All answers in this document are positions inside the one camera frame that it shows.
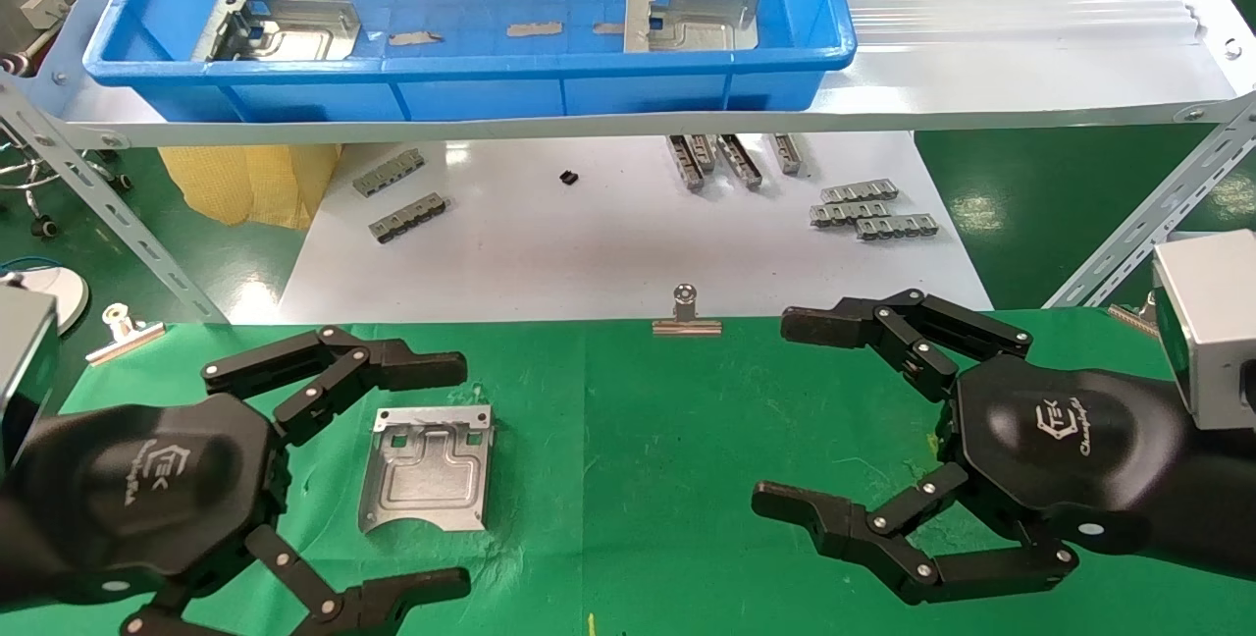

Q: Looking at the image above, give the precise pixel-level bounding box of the perforated grey rack strut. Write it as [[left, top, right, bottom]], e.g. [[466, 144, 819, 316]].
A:
[[0, 77, 229, 325], [1042, 91, 1256, 311]]

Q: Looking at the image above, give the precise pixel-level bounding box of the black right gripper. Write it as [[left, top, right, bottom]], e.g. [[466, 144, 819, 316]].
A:
[[752, 288, 1213, 606]]

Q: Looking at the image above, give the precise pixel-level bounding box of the white metal rack shelf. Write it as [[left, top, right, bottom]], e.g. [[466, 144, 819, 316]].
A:
[[39, 0, 1256, 148]]

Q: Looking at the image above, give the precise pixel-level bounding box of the blue plastic tray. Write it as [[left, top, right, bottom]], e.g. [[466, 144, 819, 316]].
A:
[[81, 0, 858, 124]]

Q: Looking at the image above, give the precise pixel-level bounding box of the grey slotted metal strip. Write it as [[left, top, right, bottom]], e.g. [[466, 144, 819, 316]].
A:
[[820, 178, 899, 205], [856, 213, 939, 241], [809, 201, 890, 228], [369, 192, 448, 244], [351, 147, 426, 198]]

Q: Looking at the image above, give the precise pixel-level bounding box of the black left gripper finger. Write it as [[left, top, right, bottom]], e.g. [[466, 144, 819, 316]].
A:
[[201, 325, 468, 448]]

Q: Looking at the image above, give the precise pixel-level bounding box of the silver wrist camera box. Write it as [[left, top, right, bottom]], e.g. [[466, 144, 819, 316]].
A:
[[1152, 229, 1256, 433], [0, 281, 62, 480]]

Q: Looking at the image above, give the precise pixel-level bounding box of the stamped sheet metal bracket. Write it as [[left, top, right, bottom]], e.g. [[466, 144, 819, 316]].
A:
[[623, 0, 761, 54], [357, 404, 494, 535], [192, 0, 362, 63]]

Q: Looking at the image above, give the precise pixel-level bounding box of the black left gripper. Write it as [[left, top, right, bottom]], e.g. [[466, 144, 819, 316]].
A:
[[20, 393, 473, 636]]

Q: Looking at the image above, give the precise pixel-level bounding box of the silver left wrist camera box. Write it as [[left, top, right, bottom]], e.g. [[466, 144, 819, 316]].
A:
[[0, 281, 62, 480]]

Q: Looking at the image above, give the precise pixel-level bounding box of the green cloth mat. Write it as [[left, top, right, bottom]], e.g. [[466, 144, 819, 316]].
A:
[[0, 310, 1256, 636]]

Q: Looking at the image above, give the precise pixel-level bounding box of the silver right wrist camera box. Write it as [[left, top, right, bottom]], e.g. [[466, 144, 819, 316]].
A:
[[1152, 229, 1256, 433]]

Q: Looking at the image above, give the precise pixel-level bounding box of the white round base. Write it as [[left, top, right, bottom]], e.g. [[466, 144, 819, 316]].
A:
[[0, 266, 89, 335]]

